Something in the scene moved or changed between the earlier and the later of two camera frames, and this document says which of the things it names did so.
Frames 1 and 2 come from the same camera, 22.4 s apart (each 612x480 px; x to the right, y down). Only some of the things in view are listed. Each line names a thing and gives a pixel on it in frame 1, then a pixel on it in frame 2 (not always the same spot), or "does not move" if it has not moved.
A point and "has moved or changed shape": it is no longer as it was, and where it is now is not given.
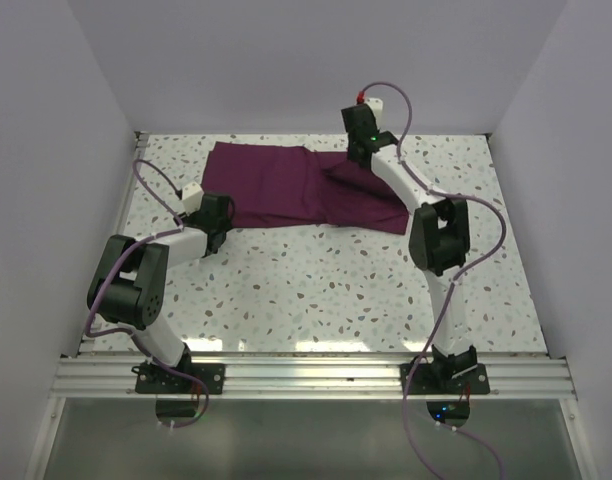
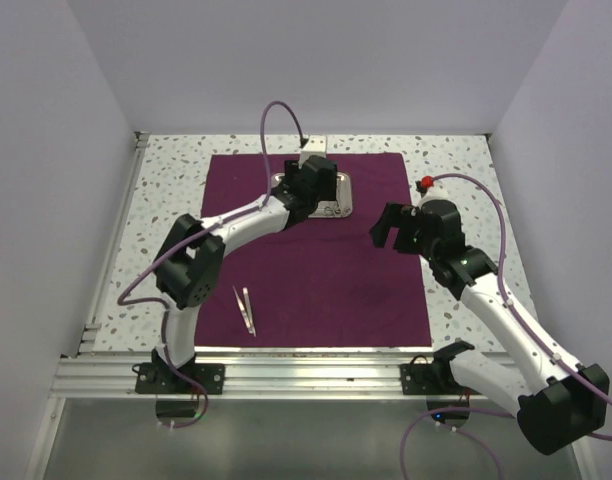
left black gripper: (190, 218) → (328, 192)
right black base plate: (424, 381) does not move
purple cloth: (276, 185) has moved or changed shape
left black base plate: (153, 378) does not move
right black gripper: (377, 130) → (391, 218)
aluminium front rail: (512, 377) does not move
